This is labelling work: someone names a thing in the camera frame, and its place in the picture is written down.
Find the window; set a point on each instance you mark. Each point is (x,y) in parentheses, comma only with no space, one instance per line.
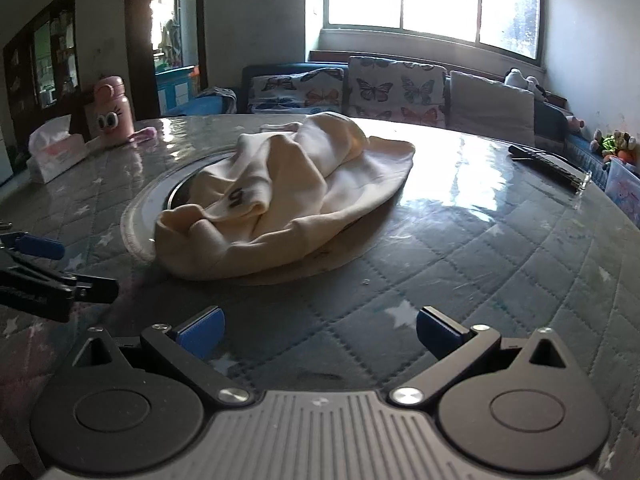
(440,0)

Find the dark wooden door frame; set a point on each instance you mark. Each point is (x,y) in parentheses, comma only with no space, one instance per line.
(137,60)

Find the cream garment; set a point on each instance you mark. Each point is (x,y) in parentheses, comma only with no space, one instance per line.
(280,210)

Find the grey quilted table cover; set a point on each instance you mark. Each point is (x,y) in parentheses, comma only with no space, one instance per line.
(350,310)

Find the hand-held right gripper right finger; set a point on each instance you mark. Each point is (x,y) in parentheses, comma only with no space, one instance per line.
(440,334)

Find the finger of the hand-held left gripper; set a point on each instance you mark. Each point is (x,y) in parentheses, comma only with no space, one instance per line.
(40,247)
(60,292)

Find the white plush toy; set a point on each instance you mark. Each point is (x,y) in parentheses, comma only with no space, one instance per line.
(517,80)

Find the plain grey pillow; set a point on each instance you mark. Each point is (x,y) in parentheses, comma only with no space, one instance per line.
(490,107)

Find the grey blanket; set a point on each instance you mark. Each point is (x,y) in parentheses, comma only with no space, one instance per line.
(220,97)

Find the wooden glass-door cabinet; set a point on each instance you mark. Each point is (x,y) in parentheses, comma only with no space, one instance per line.
(55,45)

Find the black remote control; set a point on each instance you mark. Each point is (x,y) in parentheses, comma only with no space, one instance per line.
(545,162)

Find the clear plastic storage box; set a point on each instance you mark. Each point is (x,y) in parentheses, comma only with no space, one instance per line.
(625,182)

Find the green orange plush toy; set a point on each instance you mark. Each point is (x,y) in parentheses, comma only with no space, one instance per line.
(617,145)

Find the small pink toy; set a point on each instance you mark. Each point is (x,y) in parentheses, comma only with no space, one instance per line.
(575,122)

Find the white tissue box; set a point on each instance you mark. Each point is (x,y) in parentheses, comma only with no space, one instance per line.
(55,155)

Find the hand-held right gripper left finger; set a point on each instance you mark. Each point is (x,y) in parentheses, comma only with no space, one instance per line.
(200,334)

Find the pink cartoon water bottle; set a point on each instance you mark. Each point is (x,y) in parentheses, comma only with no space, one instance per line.
(114,115)

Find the teal toy cabinet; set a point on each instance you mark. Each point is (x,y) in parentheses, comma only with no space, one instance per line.
(175,90)

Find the butterfly print pillow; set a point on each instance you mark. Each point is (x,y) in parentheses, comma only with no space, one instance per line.
(295,92)
(395,90)

